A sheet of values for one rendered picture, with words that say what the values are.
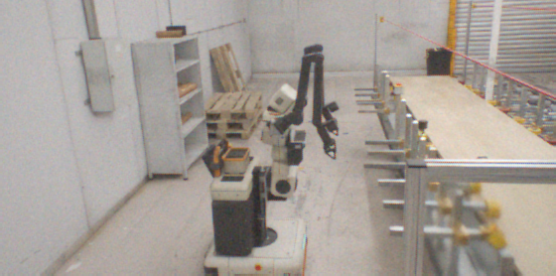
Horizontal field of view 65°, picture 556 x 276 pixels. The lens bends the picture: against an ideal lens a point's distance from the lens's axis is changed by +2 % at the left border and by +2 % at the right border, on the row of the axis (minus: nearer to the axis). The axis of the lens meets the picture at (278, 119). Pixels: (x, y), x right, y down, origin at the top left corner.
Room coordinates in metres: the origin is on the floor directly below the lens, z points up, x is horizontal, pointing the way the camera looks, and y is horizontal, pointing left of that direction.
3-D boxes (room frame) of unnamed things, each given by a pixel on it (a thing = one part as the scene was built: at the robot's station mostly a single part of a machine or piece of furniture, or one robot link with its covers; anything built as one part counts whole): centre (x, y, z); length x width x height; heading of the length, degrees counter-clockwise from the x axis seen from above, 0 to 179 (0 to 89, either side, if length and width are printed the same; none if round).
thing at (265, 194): (2.79, 0.01, 0.68); 0.28 x 0.27 x 0.25; 172
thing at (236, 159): (2.76, 0.30, 0.87); 0.23 x 0.15 x 0.11; 172
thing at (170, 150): (4.95, 1.23, 0.78); 0.90 x 0.45 x 1.55; 172
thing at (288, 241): (2.75, 0.19, 0.16); 0.67 x 0.64 x 0.25; 82
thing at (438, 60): (9.49, -3.61, 0.36); 0.59 x 0.58 x 0.73; 172
